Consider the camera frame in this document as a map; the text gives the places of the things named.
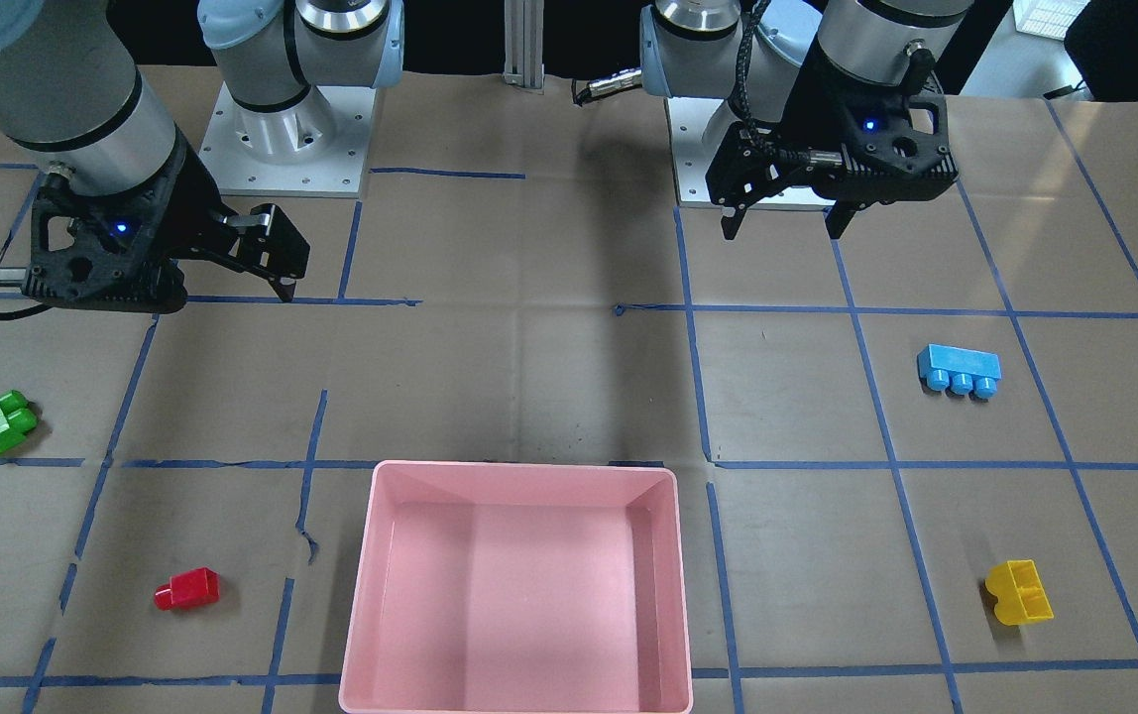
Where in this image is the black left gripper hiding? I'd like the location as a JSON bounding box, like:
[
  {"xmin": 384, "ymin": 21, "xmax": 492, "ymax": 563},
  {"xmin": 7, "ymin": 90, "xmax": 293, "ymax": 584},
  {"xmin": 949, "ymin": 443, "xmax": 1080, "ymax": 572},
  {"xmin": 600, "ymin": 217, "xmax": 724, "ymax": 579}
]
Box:
[{"xmin": 706, "ymin": 40, "xmax": 958, "ymax": 241}]

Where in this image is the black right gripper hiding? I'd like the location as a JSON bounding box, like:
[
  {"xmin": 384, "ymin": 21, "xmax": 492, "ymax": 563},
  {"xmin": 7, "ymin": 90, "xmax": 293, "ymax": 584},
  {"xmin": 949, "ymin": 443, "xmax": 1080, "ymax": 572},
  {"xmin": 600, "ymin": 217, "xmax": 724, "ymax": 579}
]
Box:
[{"xmin": 22, "ymin": 130, "xmax": 310, "ymax": 313}]

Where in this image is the blue three-stud block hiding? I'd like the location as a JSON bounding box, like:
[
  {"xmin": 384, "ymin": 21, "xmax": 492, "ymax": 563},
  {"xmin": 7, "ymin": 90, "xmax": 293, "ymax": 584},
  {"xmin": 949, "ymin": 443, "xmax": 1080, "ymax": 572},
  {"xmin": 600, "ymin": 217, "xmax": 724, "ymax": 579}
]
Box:
[{"xmin": 915, "ymin": 343, "xmax": 1001, "ymax": 401}]

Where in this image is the red block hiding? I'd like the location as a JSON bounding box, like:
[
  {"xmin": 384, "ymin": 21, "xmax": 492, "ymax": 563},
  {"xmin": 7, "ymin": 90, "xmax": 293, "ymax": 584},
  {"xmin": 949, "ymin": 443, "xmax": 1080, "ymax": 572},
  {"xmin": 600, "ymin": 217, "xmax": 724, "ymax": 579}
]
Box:
[{"xmin": 152, "ymin": 566, "xmax": 221, "ymax": 612}]

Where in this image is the yellow block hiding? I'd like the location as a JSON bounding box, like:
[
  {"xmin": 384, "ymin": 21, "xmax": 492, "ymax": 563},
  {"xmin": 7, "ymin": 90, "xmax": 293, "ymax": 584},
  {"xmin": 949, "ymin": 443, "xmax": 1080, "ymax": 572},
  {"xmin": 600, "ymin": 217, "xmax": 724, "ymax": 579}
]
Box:
[{"xmin": 984, "ymin": 559, "xmax": 1055, "ymax": 627}]

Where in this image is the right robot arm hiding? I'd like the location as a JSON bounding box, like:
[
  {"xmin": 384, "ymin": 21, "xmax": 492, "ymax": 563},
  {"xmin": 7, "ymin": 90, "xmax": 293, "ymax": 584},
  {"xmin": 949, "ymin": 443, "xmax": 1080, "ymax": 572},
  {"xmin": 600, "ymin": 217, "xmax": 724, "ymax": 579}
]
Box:
[{"xmin": 0, "ymin": 1, "xmax": 404, "ymax": 321}]

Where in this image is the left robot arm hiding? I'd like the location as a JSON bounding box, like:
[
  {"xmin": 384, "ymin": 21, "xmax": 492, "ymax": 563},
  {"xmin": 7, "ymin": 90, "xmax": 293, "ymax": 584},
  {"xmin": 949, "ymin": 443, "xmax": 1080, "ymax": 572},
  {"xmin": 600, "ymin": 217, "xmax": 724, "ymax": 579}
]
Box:
[{"xmin": 638, "ymin": 1, "xmax": 968, "ymax": 240}]

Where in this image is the pink plastic box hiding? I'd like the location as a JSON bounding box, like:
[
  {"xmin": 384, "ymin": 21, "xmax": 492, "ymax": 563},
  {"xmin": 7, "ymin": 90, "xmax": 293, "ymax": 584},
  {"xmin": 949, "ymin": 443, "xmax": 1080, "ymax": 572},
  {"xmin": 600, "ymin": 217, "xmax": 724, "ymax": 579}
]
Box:
[{"xmin": 338, "ymin": 460, "xmax": 693, "ymax": 713}]

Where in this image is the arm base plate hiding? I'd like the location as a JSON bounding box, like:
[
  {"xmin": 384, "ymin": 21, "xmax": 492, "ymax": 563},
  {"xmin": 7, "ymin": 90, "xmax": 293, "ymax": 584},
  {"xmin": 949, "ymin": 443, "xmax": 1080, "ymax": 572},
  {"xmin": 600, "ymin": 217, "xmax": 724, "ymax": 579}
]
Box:
[
  {"xmin": 197, "ymin": 87, "xmax": 382, "ymax": 199},
  {"xmin": 665, "ymin": 96, "xmax": 833, "ymax": 211}
]

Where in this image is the black braided cable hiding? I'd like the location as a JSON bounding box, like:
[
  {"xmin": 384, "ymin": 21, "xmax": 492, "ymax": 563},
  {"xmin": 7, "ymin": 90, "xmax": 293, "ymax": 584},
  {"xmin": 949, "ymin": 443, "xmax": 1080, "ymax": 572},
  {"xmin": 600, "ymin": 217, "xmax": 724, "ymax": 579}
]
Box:
[{"xmin": 733, "ymin": 0, "xmax": 818, "ymax": 165}]

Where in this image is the aluminium frame post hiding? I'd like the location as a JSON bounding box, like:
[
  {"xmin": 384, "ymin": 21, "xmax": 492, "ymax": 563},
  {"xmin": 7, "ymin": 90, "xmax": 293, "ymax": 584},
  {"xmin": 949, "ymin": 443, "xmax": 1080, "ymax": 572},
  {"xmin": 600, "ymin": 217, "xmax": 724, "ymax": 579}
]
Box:
[{"xmin": 502, "ymin": 0, "xmax": 545, "ymax": 95}]

